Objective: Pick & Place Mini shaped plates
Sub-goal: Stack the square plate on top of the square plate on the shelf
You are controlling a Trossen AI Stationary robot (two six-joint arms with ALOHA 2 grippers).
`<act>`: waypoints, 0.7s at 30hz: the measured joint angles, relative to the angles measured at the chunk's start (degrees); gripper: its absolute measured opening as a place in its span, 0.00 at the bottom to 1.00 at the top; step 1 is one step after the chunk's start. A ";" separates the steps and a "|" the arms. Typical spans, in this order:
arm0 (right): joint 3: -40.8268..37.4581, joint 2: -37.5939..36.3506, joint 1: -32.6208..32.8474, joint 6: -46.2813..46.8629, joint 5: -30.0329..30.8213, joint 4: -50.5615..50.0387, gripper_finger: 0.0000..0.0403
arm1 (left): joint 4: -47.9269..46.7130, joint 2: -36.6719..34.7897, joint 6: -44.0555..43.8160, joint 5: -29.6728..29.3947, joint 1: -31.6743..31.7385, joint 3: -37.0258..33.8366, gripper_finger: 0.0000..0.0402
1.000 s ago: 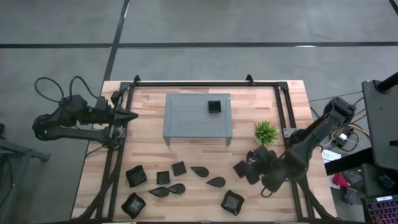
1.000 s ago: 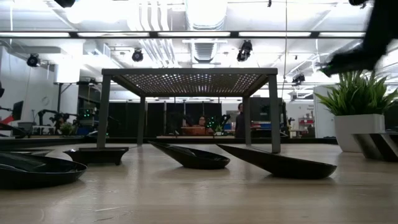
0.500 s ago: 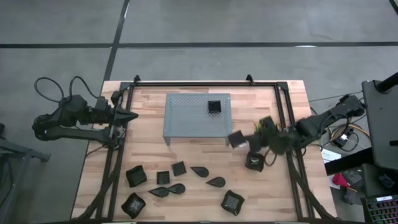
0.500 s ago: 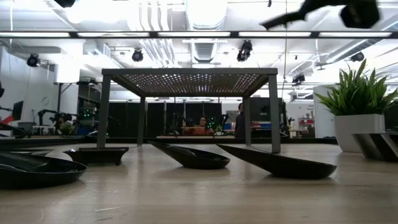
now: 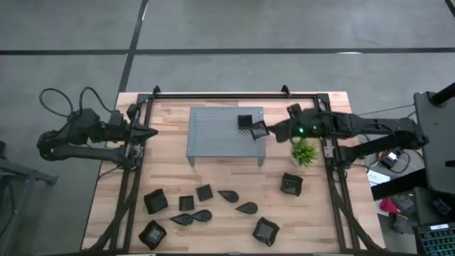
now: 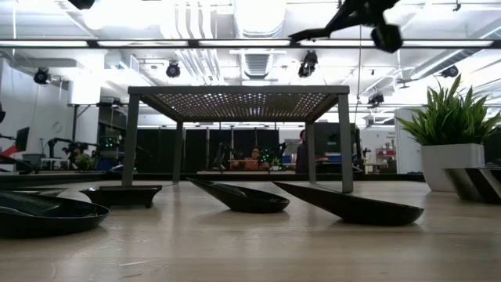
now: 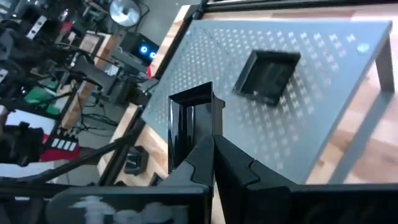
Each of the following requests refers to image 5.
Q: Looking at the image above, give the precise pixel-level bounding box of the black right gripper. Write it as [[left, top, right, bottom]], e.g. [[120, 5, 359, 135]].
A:
[[267, 102, 304, 144]]

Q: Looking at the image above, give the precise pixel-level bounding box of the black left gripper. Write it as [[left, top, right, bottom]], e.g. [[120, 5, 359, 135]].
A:
[[105, 102, 159, 145]]

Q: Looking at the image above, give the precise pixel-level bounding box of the small black square plate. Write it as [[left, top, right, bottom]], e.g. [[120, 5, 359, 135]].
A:
[[178, 195, 196, 212], [196, 183, 214, 203], [237, 114, 253, 129], [250, 120, 270, 142]]

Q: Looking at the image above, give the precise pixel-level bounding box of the large black pot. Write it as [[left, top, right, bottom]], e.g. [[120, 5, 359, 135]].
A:
[[138, 219, 168, 251], [252, 216, 279, 247], [279, 172, 304, 197], [143, 188, 169, 215]]

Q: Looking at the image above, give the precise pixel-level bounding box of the black teardrop plate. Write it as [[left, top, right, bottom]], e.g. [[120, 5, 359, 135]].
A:
[[217, 190, 240, 204], [169, 213, 195, 227], [235, 201, 259, 215], [190, 209, 213, 223]]

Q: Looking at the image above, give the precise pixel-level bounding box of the green plant in white pot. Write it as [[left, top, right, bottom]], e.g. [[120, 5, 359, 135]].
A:
[[290, 138, 320, 167]]

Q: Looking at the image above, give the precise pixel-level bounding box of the grey perforated metal shelf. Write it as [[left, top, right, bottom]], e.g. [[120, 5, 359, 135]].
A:
[[186, 106, 267, 168]]

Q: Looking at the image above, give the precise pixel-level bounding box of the white paper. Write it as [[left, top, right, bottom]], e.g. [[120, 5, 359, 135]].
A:
[[368, 169, 391, 187]]

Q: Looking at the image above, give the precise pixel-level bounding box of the grey metal table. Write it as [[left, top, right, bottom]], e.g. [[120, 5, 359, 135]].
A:
[[0, 156, 58, 256]]

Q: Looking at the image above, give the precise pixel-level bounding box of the black stand base bar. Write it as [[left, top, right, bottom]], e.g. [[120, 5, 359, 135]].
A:
[[371, 169, 427, 201]]

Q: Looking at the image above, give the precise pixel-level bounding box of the red object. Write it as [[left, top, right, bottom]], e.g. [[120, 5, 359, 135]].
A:
[[379, 198, 401, 216]]

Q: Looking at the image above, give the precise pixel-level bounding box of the dark grey bag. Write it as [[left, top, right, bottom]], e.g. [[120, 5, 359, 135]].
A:
[[390, 193, 417, 235]]

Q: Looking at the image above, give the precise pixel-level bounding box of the black pole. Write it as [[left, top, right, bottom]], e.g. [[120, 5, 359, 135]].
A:
[[428, 82, 455, 107]]

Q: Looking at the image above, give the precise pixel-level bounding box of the laptop with backlit keyboard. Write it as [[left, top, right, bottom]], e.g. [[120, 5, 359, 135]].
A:
[[416, 222, 455, 256]]

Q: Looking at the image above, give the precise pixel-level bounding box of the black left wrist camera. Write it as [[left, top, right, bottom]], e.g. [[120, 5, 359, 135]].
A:
[[108, 109, 125, 126]]

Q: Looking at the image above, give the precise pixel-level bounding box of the black aluminium table frame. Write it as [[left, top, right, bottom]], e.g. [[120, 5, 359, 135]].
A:
[[83, 91, 385, 254]]

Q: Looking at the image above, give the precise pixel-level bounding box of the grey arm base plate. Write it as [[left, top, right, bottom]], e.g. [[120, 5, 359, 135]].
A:
[[322, 144, 338, 160]]

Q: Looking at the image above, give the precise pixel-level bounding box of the black left camera cable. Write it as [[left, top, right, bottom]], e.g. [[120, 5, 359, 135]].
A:
[[78, 86, 113, 114]]

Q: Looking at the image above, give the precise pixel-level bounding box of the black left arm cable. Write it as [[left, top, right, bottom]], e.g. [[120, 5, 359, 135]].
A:
[[38, 87, 75, 119]]

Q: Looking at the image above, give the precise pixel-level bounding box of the thin grey cable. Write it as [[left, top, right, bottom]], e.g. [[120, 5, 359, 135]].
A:
[[357, 103, 416, 117]]

